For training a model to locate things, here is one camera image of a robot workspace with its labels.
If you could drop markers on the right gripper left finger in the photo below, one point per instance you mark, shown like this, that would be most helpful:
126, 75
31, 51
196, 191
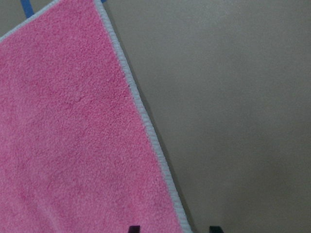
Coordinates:
134, 229

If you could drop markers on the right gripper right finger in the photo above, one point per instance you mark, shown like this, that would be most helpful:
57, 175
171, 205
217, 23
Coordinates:
215, 229

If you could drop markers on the pink towel grey back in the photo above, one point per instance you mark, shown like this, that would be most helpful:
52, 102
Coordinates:
78, 152

